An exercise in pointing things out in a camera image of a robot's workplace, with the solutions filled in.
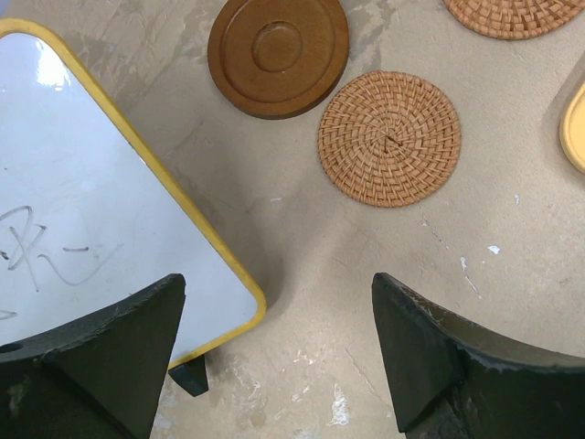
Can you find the small woven rattan coaster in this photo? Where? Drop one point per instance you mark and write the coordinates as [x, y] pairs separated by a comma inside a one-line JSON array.
[[389, 139]]

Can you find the yellow framed whiteboard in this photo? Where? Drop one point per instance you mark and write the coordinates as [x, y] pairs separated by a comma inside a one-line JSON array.
[[89, 215]]

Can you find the yellow plastic tray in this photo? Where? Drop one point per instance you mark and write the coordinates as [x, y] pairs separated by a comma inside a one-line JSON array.
[[572, 130]]

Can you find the dark brown wooden coaster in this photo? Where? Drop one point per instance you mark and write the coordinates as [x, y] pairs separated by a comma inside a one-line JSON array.
[[277, 59]]

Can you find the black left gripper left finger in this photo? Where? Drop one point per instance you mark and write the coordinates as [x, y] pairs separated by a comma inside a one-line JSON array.
[[99, 376]]

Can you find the large woven rattan coaster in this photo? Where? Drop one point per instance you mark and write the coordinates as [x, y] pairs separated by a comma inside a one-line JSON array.
[[514, 19]]

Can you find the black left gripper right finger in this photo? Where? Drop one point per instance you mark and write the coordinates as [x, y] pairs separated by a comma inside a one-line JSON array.
[[452, 378]]

